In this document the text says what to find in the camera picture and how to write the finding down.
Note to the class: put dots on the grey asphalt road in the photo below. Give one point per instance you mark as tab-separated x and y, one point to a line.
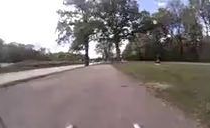
93	96

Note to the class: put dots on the large dark tree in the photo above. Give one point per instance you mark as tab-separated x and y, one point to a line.
86	33
117	30

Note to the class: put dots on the person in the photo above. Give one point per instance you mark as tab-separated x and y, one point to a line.
158	60

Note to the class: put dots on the grass strip with bank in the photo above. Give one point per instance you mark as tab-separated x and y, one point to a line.
29	66

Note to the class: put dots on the wood of trees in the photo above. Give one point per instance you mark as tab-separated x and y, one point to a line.
179	36

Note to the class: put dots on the green grass field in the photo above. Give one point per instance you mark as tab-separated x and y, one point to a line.
186	83

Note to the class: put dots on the pale concrete sidewalk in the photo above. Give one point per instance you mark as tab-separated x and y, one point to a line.
19	75

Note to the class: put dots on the distant tree line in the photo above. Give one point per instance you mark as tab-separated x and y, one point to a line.
19	53

